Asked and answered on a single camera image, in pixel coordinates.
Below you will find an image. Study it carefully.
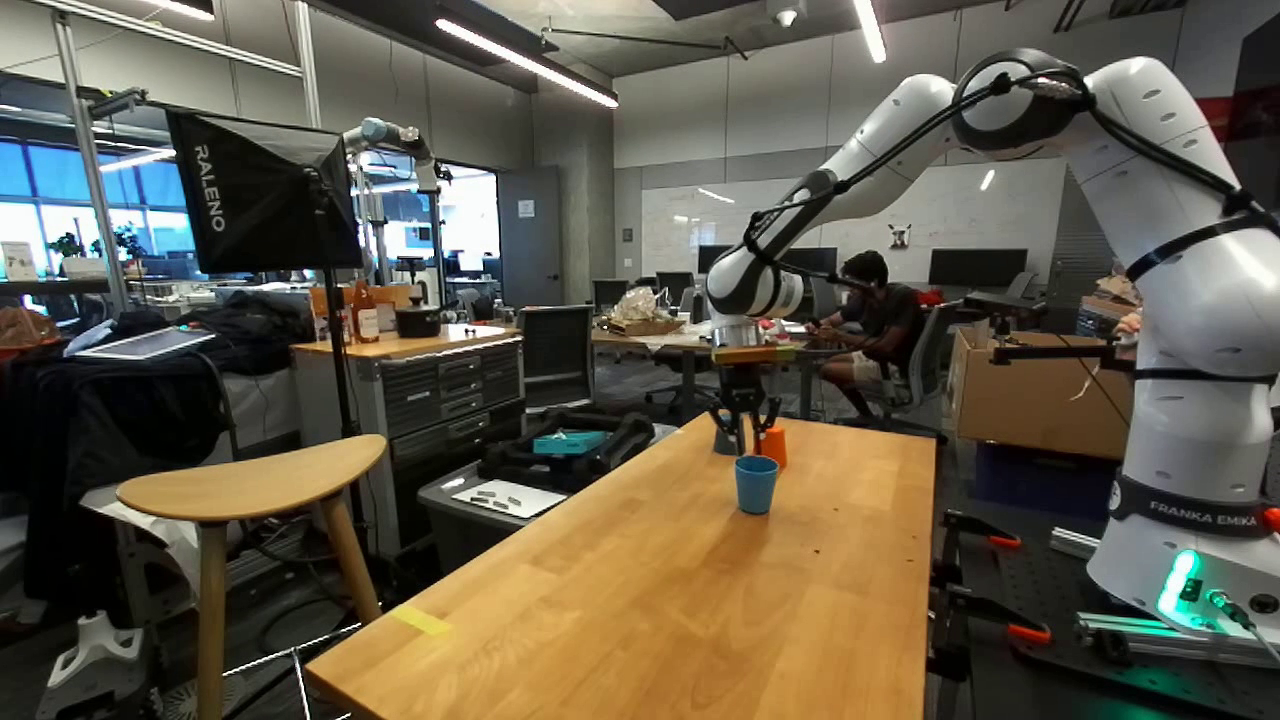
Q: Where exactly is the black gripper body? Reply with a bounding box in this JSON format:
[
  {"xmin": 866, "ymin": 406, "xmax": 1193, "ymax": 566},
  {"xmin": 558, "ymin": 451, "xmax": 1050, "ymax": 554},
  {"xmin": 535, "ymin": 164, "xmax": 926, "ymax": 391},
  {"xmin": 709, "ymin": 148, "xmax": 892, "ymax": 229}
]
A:
[{"xmin": 715, "ymin": 359, "xmax": 780, "ymax": 418}]

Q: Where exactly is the blue plastic cup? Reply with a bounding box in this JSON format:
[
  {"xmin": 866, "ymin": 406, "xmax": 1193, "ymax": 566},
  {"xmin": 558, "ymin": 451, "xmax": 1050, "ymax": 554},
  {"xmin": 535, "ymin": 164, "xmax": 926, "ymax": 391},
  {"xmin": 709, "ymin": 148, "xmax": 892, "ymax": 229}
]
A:
[{"xmin": 731, "ymin": 451, "xmax": 784, "ymax": 519}]

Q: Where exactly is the cluttered wooden desk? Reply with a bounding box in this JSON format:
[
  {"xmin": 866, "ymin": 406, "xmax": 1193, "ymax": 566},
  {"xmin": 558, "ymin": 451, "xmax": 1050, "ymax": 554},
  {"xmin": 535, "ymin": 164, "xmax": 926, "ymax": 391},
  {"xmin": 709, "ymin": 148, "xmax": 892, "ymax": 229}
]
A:
[{"xmin": 587, "ymin": 315, "xmax": 822, "ymax": 418}]

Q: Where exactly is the crumpled beige bag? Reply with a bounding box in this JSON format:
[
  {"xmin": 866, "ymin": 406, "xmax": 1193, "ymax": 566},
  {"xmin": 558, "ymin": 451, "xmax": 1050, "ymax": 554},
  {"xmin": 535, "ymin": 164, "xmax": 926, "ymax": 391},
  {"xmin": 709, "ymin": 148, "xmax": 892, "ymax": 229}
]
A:
[{"xmin": 604, "ymin": 285, "xmax": 694, "ymax": 338}]

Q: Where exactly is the seated person dark shirt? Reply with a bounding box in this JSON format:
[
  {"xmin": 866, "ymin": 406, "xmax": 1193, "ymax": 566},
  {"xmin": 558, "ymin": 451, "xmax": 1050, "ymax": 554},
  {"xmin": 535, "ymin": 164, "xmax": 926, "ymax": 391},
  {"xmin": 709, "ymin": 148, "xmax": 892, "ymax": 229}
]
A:
[{"xmin": 807, "ymin": 246, "xmax": 928, "ymax": 428}]

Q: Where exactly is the black bag with teal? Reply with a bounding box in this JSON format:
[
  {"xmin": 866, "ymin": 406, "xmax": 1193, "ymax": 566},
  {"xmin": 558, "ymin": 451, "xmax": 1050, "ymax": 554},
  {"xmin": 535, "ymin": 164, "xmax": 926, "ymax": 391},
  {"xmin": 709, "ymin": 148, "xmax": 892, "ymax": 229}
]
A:
[{"xmin": 480, "ymin": 406, "xmax": 662, "ymax": 496}]

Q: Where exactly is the black office chair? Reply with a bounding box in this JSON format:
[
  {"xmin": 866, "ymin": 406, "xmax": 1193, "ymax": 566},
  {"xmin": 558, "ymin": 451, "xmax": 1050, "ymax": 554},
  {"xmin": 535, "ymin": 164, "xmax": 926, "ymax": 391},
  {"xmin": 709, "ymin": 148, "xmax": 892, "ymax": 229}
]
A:
[{"xmin": 517, "ymin": 300, "xmax": 601, "ymax": 406}]

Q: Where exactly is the grey plastic storage bin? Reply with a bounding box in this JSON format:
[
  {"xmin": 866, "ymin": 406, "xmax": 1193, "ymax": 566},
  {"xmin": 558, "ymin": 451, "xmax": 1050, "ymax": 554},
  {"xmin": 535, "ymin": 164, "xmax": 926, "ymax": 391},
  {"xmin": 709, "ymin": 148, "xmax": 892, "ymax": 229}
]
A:
[{"xmin": 416, "ymin": 462, "xmax": 573, "ymax": 575}]

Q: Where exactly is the grey door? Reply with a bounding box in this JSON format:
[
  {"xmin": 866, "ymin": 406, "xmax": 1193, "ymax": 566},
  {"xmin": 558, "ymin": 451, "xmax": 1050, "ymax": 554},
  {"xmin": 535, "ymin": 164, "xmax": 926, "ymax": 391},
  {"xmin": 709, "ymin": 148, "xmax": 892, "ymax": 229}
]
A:
[{"xmin": 500, "ymin": 164, "xmax": 567, "ymax": 311}]

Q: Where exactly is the brown cardboard box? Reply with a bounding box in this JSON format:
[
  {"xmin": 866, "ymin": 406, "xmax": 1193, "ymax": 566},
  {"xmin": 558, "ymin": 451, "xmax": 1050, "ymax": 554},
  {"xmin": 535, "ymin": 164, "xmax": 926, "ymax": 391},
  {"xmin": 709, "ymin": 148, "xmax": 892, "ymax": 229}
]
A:
[{"xmin": 945, "ymin": 315, "xmax": 1141, "ymax": 462}]

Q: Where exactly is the grey drawer cabinet wood top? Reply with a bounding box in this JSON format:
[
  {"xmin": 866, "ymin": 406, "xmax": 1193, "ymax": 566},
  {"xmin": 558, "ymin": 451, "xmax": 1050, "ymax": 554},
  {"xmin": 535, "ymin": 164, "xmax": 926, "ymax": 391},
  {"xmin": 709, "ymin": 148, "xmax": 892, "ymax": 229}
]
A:
[{"xmin": 290, "ymin": 318, "xmax": 530, "ymax": 565}]

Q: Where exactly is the blue storage bin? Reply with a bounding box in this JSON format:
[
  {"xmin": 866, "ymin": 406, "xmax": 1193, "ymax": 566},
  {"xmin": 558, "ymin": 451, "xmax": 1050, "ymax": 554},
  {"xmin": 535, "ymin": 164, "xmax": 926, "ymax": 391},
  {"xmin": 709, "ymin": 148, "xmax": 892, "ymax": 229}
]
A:
[{"xmin": 968, "ymin": 440, "xmax": 1141, "ymax": 529}]

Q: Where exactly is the small black box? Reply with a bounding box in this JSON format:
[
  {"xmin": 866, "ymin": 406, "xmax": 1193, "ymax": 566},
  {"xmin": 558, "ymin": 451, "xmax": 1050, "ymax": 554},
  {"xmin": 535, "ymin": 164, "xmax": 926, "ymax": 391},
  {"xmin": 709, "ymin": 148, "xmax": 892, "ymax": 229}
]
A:
[{"xmin": 393, "ymin": 303, "xmax": 450, "ymax": 338}]

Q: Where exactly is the silver aluminium extrusion bar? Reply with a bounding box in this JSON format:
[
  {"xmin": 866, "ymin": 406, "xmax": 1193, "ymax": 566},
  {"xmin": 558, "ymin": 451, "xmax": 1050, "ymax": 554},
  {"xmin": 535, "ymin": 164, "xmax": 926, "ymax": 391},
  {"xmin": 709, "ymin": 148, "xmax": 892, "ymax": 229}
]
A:
[
  {"xmin": 1043, "ymin": 519, "xmax": 1122, "ymax": 565},
  {"xmin": 1072, "ymin": 604, "xmax": 1268, "ymax": 663}
]

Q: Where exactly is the yellow tape strip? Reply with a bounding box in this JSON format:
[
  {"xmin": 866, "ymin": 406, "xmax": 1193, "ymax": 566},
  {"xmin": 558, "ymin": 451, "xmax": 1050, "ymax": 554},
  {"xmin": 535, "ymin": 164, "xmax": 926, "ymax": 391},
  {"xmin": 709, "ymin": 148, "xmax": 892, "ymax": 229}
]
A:
[{"xmin": 390, "ymin": 604, "xmax": 459, "ymax": 643}]

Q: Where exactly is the long ceiling light strip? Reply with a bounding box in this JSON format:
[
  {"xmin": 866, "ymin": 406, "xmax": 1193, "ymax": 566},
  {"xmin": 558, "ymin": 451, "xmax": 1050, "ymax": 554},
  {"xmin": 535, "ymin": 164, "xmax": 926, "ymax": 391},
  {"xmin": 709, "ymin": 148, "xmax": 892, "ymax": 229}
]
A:
[
  {"xmin": 849, "ymin": 0, "xmax": 892, "ymax": 69},
  {"xmin": 431, "ymin": 13, "xmax": 625, "ymax": 114}
]

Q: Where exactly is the amber bottle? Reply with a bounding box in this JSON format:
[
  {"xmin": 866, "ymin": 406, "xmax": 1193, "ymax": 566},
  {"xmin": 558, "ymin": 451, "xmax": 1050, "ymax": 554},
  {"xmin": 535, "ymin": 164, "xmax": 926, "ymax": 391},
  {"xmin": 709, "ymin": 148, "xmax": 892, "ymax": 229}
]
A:
[{"xmin": 350, "ymin": 285, "xmax": 383, "ymax": 349}]

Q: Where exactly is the black light stand pole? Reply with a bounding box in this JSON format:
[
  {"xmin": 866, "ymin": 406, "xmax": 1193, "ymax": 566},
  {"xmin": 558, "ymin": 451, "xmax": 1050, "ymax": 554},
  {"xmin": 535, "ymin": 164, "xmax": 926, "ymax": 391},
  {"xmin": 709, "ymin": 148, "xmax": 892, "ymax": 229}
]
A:
[{"xmin": 318, "ymin": 265, "xmax": 361, "ymax": 440}]

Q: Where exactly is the wooden stool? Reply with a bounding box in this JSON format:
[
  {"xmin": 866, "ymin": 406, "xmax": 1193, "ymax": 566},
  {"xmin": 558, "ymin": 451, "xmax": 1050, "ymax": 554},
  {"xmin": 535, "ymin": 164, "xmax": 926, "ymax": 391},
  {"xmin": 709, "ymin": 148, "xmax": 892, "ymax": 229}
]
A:
[{"xmin": 114, "ymin": 430, "xmax": 393, "ymax": 720}]

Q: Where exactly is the black softbox light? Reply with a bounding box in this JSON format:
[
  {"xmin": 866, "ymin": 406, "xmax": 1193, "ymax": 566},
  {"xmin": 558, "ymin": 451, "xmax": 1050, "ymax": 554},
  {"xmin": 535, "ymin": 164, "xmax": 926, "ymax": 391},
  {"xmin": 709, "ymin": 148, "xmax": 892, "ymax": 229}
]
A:
[{"xmin": 164, "ymin": 105, "xmax": 368, "ymax": 278}]

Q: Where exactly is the black cloth pile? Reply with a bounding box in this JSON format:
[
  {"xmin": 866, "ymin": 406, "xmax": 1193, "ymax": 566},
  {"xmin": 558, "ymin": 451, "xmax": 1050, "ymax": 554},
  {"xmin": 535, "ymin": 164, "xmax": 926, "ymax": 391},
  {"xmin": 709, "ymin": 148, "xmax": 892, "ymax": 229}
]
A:
[{"xmin": 0, "ymin": 337, "xmax": 241, "ymax": 618}]

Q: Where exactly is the white plastic foot piece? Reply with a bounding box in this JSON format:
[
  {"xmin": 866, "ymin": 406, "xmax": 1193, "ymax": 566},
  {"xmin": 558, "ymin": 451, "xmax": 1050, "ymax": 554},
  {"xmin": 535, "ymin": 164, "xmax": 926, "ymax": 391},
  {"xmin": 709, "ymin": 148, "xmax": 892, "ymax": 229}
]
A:
[{"xmin": 34, "ymin": 607, "xmax": 152, "ymax": 720}]

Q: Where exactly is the grey metal pole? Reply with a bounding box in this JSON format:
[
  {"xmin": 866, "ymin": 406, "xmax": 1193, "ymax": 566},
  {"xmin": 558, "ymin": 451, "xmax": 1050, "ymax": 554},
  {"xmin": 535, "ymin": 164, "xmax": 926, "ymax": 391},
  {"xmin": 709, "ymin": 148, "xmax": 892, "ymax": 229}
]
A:
[{"xmin": 49, "ymin": 7, "xmax": 136, "ymax": 318}]

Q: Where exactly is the white wall board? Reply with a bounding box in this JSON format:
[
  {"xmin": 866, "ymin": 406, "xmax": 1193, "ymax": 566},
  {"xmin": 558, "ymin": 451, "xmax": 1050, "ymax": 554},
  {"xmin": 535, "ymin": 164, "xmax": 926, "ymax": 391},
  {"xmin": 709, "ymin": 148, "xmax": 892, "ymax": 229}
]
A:
[{"xmin": 637, "ymin": 174, "xmax": 832, "ymax": 278}]

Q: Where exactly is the orange-handled black bar clamp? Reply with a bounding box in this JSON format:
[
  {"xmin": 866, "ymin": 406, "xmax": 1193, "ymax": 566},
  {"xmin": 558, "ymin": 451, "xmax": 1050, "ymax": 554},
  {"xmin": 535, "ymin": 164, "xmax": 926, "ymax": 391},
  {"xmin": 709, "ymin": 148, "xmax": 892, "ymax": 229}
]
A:
[
  {"xmin": 928, "ymin": 581, "xmax": 1059, "ymax": 660},
  {"xmin": 932, "ymin": 509, "xmax": 1032, "ymax": 559}
]

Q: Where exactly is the black cable along robot arm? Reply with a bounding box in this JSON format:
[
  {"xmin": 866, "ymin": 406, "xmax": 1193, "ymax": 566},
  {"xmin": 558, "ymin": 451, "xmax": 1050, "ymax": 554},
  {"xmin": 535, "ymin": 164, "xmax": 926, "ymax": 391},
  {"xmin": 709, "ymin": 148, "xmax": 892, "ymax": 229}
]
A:
[{"xmin": 736, "ymin": 42, "xmax": 1280, "ymax": 288}]

